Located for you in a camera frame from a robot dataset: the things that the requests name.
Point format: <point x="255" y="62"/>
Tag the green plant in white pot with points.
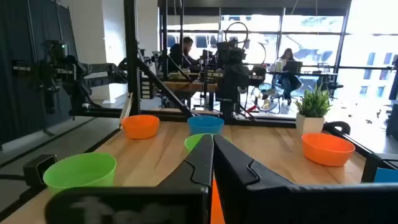
<point x="312" y="105"/>

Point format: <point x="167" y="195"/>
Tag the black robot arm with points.
<point x="71" y="74"/>

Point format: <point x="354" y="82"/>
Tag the grey laptop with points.
<point x="293" y="66"/>

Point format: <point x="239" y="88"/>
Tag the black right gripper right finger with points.
<point x="236" y="186"/>

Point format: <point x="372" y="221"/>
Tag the small green plastic bowl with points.
<point x="192" y="142"/>
<point x="79" y="171"/>

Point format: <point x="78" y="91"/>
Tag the person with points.
<point x="183" y="53"/>
<point x="287" y="77"/>

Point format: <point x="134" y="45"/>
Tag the dark blue partition panel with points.
<point x="18" y="77"/>

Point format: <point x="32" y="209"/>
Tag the small orange plastic bowl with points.
<point x="328" y="151"/>
<point x="140" y="127"/>
<point x="216" y="205"/>

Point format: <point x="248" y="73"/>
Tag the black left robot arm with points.
<point x="227" y="105"/>

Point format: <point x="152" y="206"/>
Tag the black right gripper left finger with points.
<point x="192" y="174"/>

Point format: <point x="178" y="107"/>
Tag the small black table camera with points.
<point x="38" y="171"/>

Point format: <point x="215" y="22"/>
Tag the dark office desk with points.
<point x="314" y="74"/>

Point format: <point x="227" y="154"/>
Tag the black window frame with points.
<point x="340" y="46"/>

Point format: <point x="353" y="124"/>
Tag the black clamp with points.
<point x="337" y="124"/>

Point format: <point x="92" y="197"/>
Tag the black office chair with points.
<point x="329" y="81"/>

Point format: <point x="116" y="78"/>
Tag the black aluminium frame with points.
<point x="131" y="62"/>

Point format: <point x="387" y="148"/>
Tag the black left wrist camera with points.
<point x="231" y="53"/>

